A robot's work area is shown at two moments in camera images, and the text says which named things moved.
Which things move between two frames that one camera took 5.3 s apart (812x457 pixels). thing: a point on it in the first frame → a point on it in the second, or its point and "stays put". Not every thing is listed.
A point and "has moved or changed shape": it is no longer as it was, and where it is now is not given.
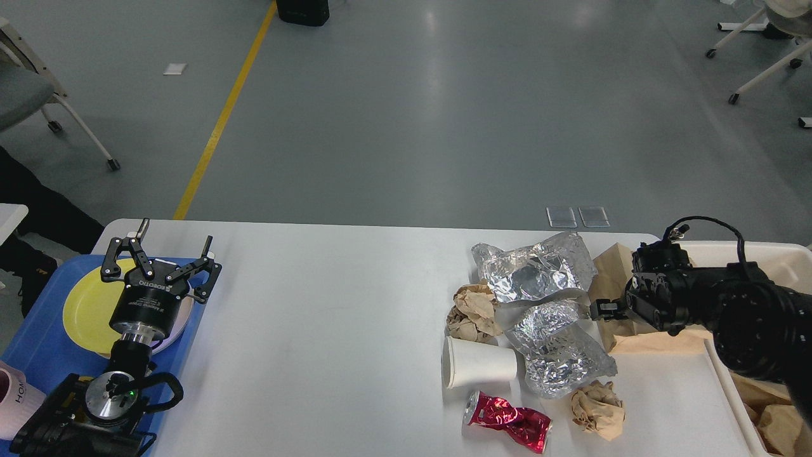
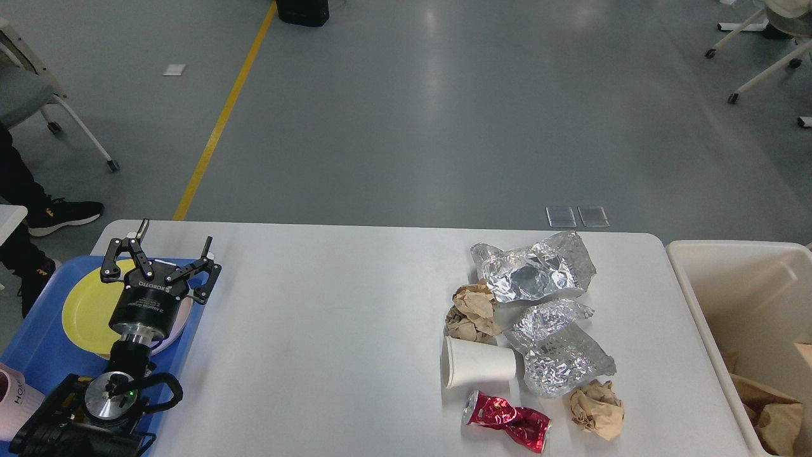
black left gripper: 146,309 stays put
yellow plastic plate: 91,303 stays put
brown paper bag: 630,337 has moved or changed shape
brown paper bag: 779,421 stays put
